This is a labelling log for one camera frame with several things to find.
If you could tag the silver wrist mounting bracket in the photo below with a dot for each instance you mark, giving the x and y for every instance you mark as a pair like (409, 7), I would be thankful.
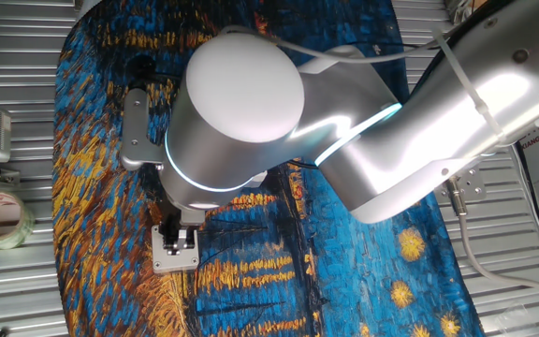
(136, 131)

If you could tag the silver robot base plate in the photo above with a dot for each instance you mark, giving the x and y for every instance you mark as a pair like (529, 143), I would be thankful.
(475, 187)

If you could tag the small silver metal bracket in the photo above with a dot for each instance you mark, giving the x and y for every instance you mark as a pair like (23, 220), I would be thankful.
(186, 238)

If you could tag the clear tape roll red print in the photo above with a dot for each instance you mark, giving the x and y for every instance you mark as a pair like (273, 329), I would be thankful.
(21, 236)

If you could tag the starry night painted cloth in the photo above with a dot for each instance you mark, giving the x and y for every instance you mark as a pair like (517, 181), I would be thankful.
(344, 257)

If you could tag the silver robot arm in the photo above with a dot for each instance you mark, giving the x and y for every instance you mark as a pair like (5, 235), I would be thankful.
(251, 117)

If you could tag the small black knob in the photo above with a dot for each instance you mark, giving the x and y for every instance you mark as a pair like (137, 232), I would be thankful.
(2, 333)

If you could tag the grey box red button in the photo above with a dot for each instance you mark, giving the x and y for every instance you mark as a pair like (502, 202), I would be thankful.
(176, 264)

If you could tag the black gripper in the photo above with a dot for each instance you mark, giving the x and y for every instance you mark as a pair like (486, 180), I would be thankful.
(171, 222)

